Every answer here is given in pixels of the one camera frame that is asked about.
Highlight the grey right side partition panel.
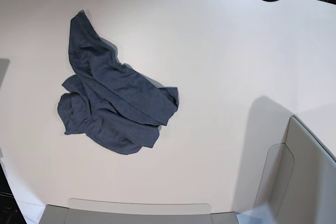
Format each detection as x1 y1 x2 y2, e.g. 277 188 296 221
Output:
253 115 336 224

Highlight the grey partition panel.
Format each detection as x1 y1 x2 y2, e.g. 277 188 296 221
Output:
39 205 250 223
253 115 336 224

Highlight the clear acrylic right panel bracket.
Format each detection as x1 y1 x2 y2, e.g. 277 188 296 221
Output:
254 143 295 212

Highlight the grey front partition panel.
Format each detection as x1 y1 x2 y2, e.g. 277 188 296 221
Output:
39 205 250 223

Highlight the dark blue t-shirt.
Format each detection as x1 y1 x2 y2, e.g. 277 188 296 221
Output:
57 11 179 155

